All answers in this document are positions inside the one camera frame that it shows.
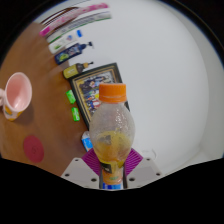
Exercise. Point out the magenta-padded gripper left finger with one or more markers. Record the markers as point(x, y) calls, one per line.
point(80, 171)

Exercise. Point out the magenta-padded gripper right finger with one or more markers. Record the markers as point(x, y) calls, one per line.
point(143, 170)

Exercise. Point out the orange-capped juice bottle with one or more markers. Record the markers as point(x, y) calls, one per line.
point(112, 133)

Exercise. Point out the flat round red coaster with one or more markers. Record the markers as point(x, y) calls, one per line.
point(33, 149)

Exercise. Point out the framed group photo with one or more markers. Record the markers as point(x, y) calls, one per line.
point(87, 88)

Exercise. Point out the pink mug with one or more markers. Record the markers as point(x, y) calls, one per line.
point(16, 95)

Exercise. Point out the brown pump bottle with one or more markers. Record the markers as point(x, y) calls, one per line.
point(73, 70)

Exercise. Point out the dark blue pump bottle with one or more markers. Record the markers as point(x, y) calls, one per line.
point(70, 53)

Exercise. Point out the white shampoo bottle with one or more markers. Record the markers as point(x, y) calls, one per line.
point(61, 42)

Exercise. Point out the tall white blue box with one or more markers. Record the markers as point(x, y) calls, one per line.
point(80, 24)

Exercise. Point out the tall pink white box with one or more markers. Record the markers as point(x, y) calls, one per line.
point(71, 16)

